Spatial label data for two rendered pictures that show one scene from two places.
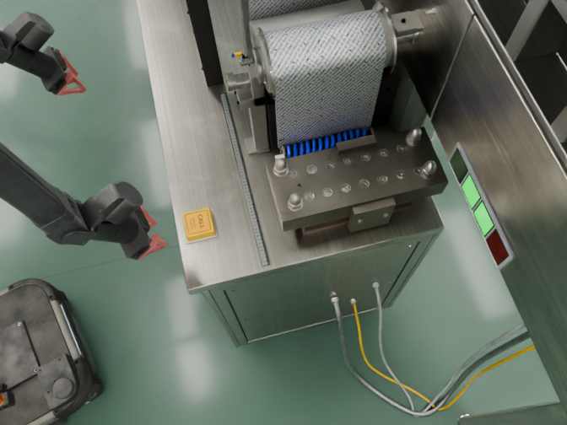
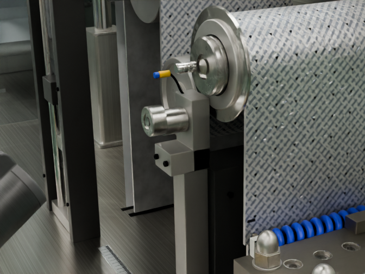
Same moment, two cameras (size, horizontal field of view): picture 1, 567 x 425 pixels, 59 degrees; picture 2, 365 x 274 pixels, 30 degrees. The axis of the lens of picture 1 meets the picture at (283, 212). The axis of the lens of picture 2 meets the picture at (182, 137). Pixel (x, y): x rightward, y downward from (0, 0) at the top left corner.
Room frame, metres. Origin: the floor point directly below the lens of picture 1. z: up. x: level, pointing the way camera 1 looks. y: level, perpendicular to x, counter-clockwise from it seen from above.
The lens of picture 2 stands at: (-0.08, 0.29, 1.46)
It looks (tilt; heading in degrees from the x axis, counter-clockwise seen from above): 20 degrees down; 345
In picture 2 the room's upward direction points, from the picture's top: 1 degrees counter-clockwise
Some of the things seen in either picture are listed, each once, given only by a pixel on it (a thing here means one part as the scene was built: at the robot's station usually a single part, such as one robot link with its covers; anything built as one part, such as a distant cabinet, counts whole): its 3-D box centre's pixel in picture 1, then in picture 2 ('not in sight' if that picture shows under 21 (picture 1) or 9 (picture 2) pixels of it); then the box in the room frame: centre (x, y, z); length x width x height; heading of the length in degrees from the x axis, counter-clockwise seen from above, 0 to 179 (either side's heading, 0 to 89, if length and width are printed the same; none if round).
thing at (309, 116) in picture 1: (326, 115); (319, 162); (0.68, -0.11, 1.11); 0.23 x 0.01 x 0.18; 101
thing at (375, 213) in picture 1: (370, 216); not in sight; (0.49, -0.21, 0.96); 0.10 x 0.03 x 0.11; 101
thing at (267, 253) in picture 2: (280, 165); (267, 247); (0.59, 0.00, 1.05); 0.04 x 0.04 x 0.04
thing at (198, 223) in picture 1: (198, 223); not in sight; (0.52, 0.21, 0.91); 0.07 x 0.07 x 0.02; 11
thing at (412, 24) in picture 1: (405, 23); not in sight; (0.78, -0.28, 1.28); 0.06 x 0.05 x 0.02; 101
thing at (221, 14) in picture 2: (266, 64); (218, 64); (0.72, 0.02, 1.25); 0.15 x 0.01 x 0.15; 11
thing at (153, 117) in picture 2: (230, 82); (153, 120); (0.74, 0.10, 1.18); 0.04 x 0.02 x 0.04; 11
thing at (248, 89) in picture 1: (251, 112); (182, 202); (0.75, 0.06, 1.05); 0.06 x 0.05 x 0.31; 101
